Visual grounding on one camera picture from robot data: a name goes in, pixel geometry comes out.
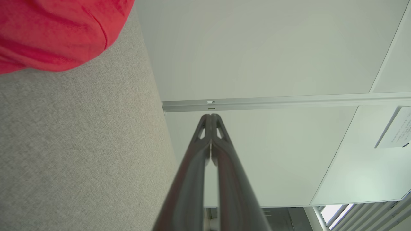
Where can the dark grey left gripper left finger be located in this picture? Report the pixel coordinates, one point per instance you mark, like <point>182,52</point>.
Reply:
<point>186,192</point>

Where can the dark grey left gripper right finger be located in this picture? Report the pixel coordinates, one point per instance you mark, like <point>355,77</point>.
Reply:
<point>234,192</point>

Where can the red shorts with white lining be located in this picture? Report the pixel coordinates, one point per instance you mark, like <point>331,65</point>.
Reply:
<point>48,32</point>

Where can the window with grey blinds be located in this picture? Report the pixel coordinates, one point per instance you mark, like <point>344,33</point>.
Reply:
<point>337,212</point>

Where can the grey fabric sofa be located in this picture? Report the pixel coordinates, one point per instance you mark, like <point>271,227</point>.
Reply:
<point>80,144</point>

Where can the grey metal partition post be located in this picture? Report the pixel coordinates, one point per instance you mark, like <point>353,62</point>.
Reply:
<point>289,102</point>

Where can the white paper wall notice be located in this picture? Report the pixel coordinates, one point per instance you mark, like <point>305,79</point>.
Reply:
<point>398,128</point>

